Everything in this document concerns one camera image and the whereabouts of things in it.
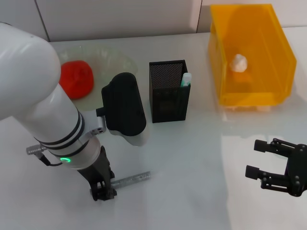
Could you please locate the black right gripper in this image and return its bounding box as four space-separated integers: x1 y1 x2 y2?
245 138 307 197

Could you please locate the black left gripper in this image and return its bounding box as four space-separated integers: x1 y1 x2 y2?
76 145 118 202

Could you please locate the silver glitter marker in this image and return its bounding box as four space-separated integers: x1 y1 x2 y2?
111 171 152 189

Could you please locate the white paper ball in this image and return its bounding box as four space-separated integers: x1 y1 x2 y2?
230 54 248 72

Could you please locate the green white pen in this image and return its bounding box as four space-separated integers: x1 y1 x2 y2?
180 72 192 87

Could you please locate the red knitted toy orange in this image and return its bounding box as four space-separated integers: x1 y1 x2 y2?
59 60 94 100

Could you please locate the black mesh pen holder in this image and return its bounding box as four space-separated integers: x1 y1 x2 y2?
148 59 191 124

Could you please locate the green glass fruit plate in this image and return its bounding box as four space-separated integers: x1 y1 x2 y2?
57 46 139 113

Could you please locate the yellow plastic bin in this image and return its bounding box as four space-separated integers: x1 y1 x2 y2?
207 3 297 107

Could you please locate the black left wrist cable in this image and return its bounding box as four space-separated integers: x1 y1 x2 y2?
39 153 63 166

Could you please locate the silver left wrist connector post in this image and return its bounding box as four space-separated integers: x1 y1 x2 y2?
26 145 48 156

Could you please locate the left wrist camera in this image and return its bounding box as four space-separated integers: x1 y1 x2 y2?
95 71 151 147

